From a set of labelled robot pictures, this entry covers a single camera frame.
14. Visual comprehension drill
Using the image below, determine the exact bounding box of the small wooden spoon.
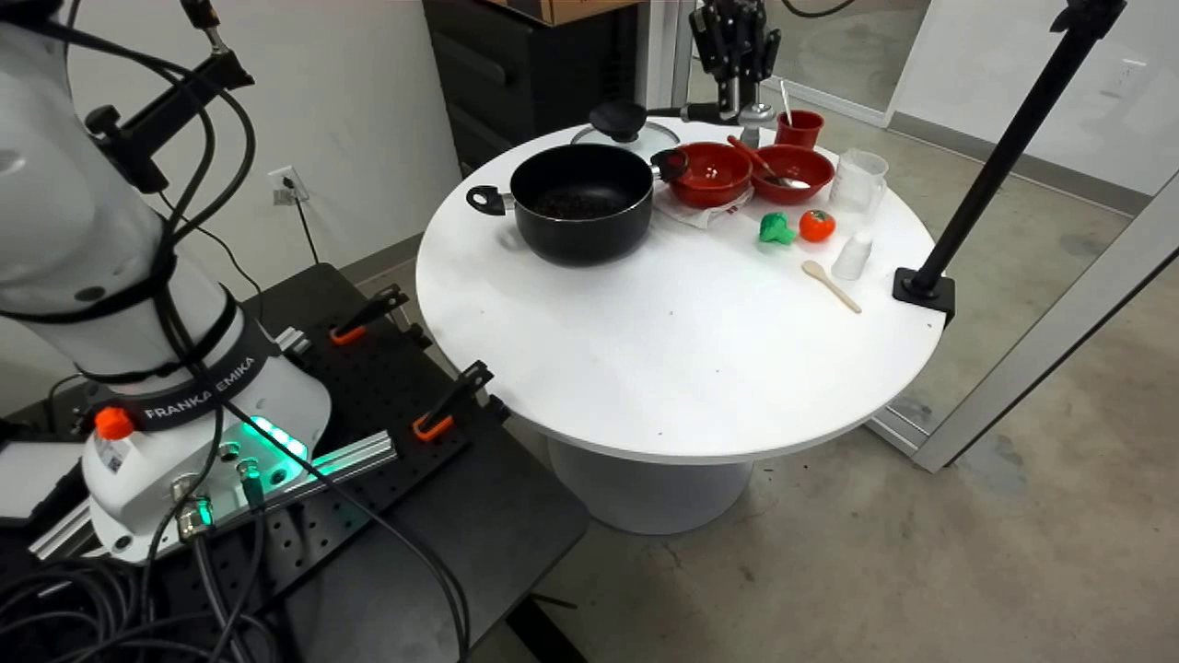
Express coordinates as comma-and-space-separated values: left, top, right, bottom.
800, 256, 865, 316

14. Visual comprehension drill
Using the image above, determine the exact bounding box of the glass lid black knob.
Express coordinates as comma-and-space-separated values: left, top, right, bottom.
567, 98, 680, 159

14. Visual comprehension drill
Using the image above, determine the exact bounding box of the black drawer cabinet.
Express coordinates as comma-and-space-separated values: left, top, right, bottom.
421, 0, 650, 176

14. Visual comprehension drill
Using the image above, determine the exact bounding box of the green toy vegetable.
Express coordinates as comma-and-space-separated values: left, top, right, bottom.
755, 208, 800, 250

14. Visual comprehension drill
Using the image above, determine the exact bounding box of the red mug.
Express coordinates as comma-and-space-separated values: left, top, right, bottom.
775, 105, 828, 149

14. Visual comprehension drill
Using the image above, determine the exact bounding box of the orange toy vegetable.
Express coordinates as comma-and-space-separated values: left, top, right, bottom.
797, 205, 839, 247

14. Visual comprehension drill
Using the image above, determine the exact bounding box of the aluminium rail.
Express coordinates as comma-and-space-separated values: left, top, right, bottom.
23, 427, 404, 562

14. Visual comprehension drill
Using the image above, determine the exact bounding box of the small white plastic cup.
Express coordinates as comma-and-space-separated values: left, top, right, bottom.
828, 233, 877, 286

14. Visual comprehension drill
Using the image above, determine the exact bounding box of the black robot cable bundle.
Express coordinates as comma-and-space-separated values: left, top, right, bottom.
0, 0, 480, 663

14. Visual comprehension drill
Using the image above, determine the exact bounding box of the grey glass wall frame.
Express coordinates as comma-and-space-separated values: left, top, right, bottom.
865, 170, 1179, 480

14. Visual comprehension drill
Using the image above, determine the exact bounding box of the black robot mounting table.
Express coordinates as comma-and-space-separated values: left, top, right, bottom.
0, 262, 592, 663

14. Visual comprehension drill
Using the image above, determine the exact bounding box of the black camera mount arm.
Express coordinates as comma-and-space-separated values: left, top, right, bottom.
82, 46, 258, 198

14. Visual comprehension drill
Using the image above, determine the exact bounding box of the black camera stand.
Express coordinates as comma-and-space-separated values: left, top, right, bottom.
887, 0, 1126, 324

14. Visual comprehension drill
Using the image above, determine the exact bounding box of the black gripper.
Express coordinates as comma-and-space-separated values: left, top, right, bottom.
688, 0, 785, 121

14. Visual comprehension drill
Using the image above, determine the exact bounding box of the wooden box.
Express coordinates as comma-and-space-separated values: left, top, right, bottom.
491, 0, 646, 28

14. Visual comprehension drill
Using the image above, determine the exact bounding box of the white wall outlet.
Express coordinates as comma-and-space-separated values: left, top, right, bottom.
267, 162, 311, 205

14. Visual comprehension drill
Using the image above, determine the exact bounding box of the clear plastic measuring cup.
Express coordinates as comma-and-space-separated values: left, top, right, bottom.
836, 147, 892, 214

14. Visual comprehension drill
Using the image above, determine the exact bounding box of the black cooking pot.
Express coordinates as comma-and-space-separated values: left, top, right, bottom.
463, 138, 661, 268

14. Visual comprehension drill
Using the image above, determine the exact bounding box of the grey spoon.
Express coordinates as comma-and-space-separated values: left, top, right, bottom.
726, 133, 816, 193

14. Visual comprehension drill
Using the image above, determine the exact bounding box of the red bowl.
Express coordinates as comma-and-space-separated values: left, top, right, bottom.
749, 143, 839, 208
664, 138, 755, 208

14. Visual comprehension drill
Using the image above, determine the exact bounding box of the black clamp orange tip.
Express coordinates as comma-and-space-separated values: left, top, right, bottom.
323, 282, 413, 349
408, 356, 496, 445

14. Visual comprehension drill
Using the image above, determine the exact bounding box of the white table pedestal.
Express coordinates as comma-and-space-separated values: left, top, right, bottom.
545, 433, 760, 538

